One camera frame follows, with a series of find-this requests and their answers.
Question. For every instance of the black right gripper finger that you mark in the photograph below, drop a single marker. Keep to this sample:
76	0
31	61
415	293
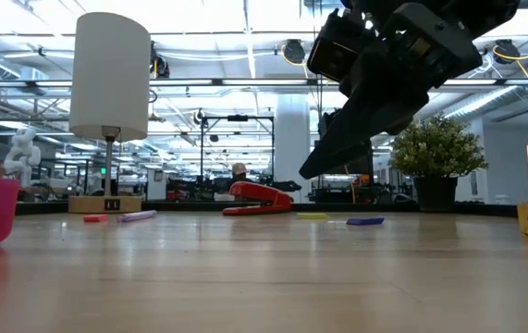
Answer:
374	106
328	122

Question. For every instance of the yellow eraser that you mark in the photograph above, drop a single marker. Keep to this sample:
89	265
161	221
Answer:
313	216

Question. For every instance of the purple eraser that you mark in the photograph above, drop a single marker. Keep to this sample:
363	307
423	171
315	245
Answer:
365	221

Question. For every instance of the purple pen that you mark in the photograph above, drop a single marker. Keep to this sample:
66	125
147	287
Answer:
136	216

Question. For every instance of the pink eraser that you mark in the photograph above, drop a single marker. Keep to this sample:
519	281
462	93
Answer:
95	218

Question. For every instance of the white building column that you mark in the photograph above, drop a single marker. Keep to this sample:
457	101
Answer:
291	148

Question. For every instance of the black monitor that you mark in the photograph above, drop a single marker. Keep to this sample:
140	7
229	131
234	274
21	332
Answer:
365	167

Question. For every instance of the potted green plant black pot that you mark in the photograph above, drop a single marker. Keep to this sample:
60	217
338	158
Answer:
434	148

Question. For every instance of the red stapler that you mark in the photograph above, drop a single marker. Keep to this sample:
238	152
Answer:
263	194

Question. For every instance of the person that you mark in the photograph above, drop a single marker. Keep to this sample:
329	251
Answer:
239	169

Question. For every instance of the white shade wooden base lamp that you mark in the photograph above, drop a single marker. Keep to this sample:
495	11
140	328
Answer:
111	92

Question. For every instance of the white humanoid figure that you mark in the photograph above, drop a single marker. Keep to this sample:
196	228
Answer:
22	152

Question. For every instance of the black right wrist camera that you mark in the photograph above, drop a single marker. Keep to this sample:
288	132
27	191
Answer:
333	46

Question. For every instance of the black metal stand frame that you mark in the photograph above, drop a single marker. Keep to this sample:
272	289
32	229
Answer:
237	118

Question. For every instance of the black aluminium table frame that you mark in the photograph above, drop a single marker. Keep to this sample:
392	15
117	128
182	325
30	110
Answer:
175	205

